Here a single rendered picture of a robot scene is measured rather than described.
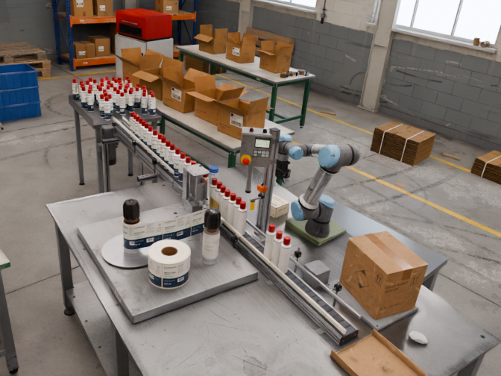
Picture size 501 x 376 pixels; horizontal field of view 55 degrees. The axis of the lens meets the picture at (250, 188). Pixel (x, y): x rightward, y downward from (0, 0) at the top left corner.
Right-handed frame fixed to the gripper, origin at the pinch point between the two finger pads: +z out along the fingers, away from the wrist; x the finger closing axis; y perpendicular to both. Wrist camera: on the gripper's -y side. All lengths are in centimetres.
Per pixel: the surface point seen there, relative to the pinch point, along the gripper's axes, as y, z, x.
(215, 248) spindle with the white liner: 27, 2, -72
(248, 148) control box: 11, -39, -39
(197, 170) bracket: -22, -14, -45
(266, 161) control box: 17.8, -32.4, -31.4
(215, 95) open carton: -182, 9, 101
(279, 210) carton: 8.3, 12.1, -3.2
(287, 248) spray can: 55, -4, -49
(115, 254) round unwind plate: -8, 11, -108
